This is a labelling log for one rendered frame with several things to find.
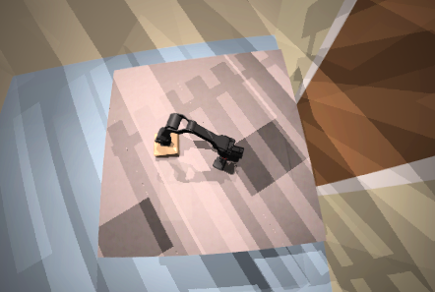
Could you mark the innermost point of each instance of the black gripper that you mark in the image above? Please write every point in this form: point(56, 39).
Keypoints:
point(220, 161)

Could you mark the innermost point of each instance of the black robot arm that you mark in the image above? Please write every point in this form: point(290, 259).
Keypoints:
point(223, 144)

